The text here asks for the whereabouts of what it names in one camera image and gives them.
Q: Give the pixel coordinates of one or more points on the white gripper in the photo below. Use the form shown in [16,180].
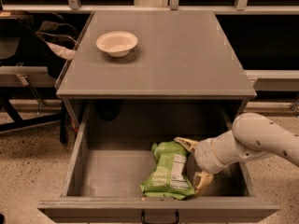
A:
[204,156]

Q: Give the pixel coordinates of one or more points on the green rice chip bag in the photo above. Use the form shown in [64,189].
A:
[167,178]

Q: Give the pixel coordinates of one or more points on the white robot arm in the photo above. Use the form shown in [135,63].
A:
[252,136]

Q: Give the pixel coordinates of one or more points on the open grey top drawer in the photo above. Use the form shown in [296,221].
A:
[112,157]

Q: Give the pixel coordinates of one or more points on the grey counter cabinet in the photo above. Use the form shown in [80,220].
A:
[179,54]

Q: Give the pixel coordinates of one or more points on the dark bag with white cloth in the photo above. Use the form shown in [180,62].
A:
[59,39]

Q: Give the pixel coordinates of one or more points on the white paper bowl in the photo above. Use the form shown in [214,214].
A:
[116,44]

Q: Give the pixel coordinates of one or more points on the grey side bench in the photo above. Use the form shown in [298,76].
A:
[29,82]

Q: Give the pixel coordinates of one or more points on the metal window railing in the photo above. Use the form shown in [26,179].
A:
[149,0]

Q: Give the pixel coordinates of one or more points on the black chair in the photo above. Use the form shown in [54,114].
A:
[18,42]

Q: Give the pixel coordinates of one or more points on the black drawer handle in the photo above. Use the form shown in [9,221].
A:
[159,217]

